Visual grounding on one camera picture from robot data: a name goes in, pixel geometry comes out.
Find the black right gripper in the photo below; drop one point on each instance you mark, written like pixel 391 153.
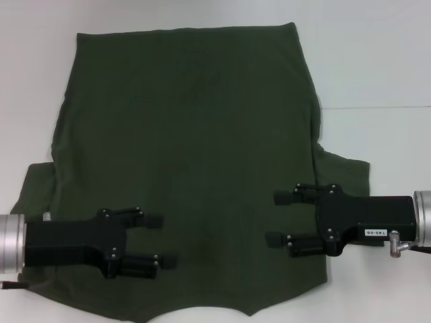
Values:
pixel 367 215

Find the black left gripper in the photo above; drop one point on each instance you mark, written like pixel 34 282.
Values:
pixel 67 242

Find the dark green t-shirt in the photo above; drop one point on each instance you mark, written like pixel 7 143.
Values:
pixel 188 134

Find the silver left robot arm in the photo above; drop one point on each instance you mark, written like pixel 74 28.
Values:
pixel 11 242

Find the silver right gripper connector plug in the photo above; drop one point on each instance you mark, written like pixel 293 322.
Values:
pixel 395 244

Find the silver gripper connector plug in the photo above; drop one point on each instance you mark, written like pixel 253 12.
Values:
pixel 395 244
pixel 47 216

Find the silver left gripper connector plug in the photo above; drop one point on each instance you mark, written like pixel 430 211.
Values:
pixel 47 216

